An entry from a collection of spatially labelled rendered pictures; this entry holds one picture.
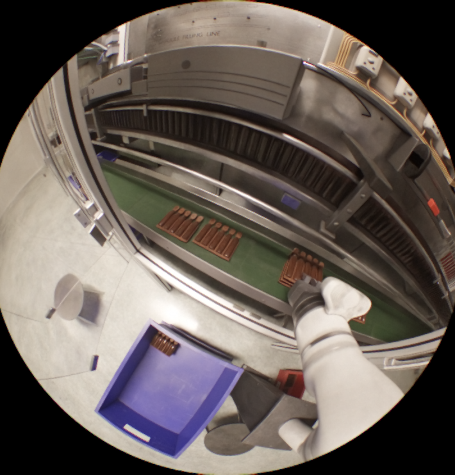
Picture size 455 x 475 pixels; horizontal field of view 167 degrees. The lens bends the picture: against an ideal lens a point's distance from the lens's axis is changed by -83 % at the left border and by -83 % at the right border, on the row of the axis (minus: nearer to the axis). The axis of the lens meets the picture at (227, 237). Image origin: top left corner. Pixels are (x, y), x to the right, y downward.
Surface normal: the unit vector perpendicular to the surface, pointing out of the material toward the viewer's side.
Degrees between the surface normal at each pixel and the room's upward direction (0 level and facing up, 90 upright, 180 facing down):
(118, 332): 0
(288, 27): 90
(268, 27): 90
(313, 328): 70
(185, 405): 0
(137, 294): 0
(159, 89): 90
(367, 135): 90
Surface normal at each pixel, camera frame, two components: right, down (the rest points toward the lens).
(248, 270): 0.11, -0.54
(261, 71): -0.46, 0.71
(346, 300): -0.30, 0.21
